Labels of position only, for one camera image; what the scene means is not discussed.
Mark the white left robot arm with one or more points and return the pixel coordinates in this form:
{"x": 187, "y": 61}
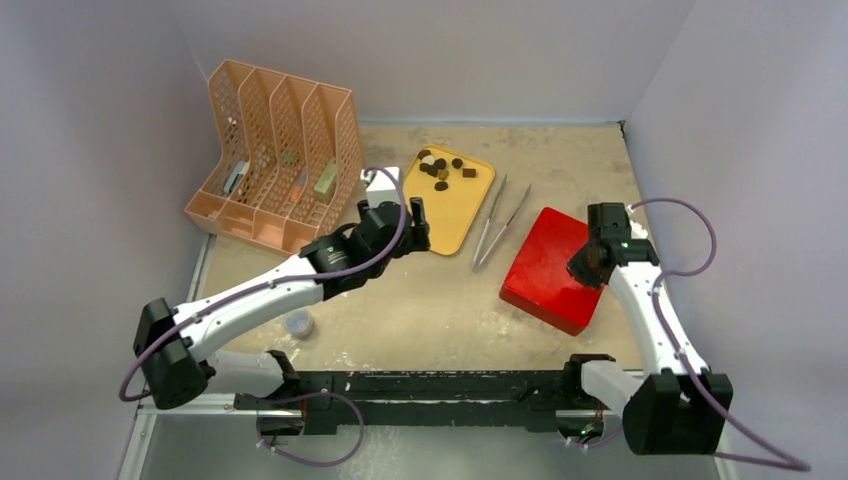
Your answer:
{"x": 174, "y": 346}

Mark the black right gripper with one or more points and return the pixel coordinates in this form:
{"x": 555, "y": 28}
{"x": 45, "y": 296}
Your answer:
{"x": 582, "y": 266}

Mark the black aluminium base frame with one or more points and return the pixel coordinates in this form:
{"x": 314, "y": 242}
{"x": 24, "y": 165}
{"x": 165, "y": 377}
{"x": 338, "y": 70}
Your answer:
{"x": 538, "y": 401}

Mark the red box lid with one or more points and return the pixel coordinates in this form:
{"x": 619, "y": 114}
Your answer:
{"x": 538, "y": 282}

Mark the metal serving tongs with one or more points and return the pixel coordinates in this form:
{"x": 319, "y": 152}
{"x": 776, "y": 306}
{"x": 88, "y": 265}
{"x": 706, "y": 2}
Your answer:
{"x": 493, "y": 231}

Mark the small clear plastic cup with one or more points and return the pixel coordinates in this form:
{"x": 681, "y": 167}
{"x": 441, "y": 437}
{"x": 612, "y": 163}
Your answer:
{"x": 299, "y": 324}

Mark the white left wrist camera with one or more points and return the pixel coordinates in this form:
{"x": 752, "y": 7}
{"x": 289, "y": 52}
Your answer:
{"x": 380, "y": 186}

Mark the yellow plastic tray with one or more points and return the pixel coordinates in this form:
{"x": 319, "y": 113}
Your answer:
{"x": 452, "y": 187}

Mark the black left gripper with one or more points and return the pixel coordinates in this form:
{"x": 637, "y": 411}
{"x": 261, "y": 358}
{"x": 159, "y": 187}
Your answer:
{"x": 415, "y": 239}

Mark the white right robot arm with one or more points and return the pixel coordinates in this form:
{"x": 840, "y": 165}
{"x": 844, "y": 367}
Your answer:
{"x": 678, "y": 406}

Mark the orange plastic file organizer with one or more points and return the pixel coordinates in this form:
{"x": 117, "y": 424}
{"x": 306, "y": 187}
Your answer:
{"x": 291, "y": 158}

